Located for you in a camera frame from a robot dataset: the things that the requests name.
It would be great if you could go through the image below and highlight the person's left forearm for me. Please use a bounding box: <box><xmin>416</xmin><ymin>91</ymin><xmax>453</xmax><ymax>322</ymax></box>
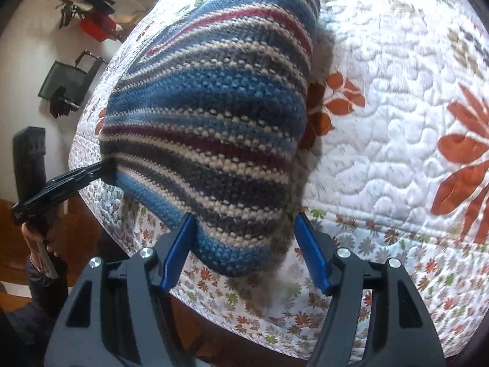
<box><xmin>0</xmin><ymin>256</ymin><xmax>70</xmax><ymax>367</ymax></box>

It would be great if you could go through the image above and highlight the person's left hand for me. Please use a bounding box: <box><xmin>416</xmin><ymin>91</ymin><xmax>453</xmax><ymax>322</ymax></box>
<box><xmin>21</xmin><ymin>222</ymin><xmax>61</xmax><ymax>272</ymax></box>

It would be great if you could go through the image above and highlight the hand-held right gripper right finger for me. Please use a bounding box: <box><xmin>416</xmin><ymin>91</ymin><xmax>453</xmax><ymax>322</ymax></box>
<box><xmin>294</xmin><ymin>213</ymin><xmax>447</xmax><ymax>367</ymax></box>

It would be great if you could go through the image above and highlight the red bag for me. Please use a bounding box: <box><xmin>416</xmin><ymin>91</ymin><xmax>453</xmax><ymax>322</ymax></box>
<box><xmin>78</xmin><ymin>12</ymin><xmax>117</xmax><ymax>42</ymax></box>

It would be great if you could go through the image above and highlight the striped knit sweater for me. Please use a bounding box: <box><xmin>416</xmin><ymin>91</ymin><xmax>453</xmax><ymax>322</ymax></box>
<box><xmin>100</xmin><ymin>0</ymin><xmax>322</xmax><ymax>278</ymax></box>

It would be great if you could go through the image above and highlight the black chair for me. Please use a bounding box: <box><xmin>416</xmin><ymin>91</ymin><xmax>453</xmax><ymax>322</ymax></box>
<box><xmin>38</xmin><ymin>50</ymin><xmax>105</xmax><ymax>119</ymax></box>

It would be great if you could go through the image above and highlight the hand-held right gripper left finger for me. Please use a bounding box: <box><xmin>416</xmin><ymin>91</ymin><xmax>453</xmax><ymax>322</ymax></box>
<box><xmin>44</xmin><ymin>212</ymin><xmax>196</xmax><ymax>367</ymax></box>

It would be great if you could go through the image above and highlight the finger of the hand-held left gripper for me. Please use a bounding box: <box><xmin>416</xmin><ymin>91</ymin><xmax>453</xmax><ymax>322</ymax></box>
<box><xmin>42</xmin><ymin>161</ymin><xmax>117</xmax><ymax>199</ymax></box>

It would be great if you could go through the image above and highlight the floral quilt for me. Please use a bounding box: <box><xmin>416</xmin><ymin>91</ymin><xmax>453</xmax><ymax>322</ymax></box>
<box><xmin>68</xmin><ymin>0</ymin><xmax>489</xmax><ymax>364</ymax></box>

